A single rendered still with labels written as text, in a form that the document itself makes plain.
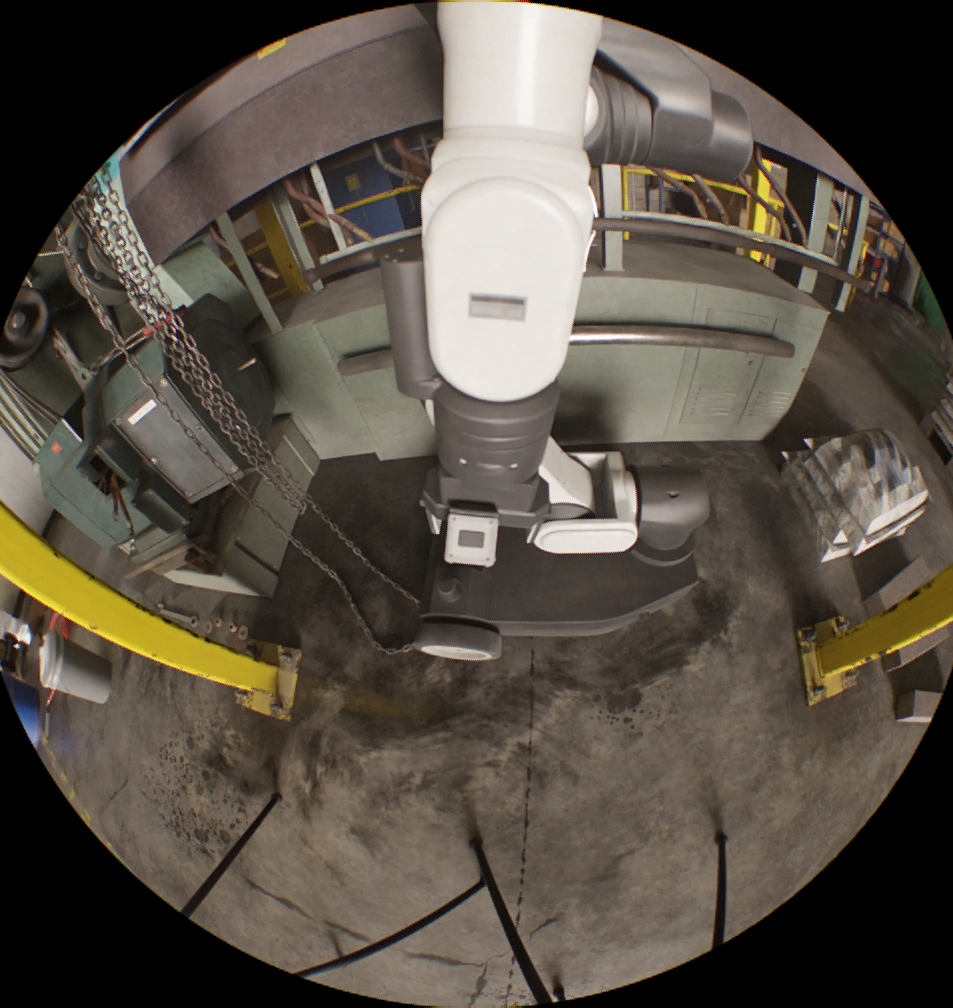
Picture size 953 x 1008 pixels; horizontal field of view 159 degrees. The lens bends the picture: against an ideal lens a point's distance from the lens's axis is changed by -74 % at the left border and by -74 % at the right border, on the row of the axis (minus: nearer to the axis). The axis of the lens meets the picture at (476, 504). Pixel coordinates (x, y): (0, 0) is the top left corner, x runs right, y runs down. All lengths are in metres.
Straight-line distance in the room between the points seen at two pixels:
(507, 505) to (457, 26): 0.33
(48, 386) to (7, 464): 5.05
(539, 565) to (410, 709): 0.49
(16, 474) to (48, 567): 5.98
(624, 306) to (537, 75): 0.83
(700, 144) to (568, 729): 1.01
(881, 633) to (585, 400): 1.07
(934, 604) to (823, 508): 0.62
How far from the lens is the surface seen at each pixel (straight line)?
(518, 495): 0.29
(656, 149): 0.40
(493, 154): 0.15
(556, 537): 0.65
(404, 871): 1.04
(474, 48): 0.18
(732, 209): 4.58
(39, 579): 0.77
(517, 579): 0.76
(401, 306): 0.20
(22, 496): 6.71
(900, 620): 0.98
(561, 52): 0.18
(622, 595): 0.77
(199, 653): 0.94
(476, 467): 0.23
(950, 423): 3.07
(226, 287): 1.52
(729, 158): 0.43
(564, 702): 0.88
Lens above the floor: 0.87
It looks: 54 degrees down
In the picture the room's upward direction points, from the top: 17 degrees counter-clockwise
